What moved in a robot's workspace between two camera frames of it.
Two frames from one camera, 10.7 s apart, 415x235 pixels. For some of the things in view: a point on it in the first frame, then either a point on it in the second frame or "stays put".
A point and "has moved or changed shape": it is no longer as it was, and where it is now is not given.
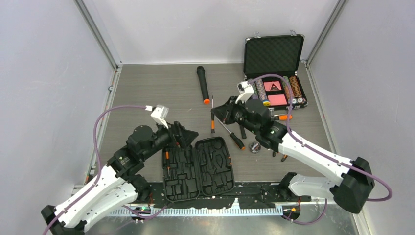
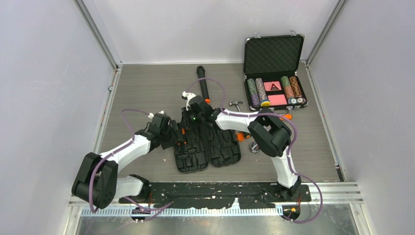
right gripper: (224, 112) to (190, 109)
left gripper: (178, 134) to (172, 127)
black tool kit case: (205, 170) has moved or changed shape
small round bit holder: (255, 147) stays put
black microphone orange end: (201, 73) stays put
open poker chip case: (276, 55) stays put
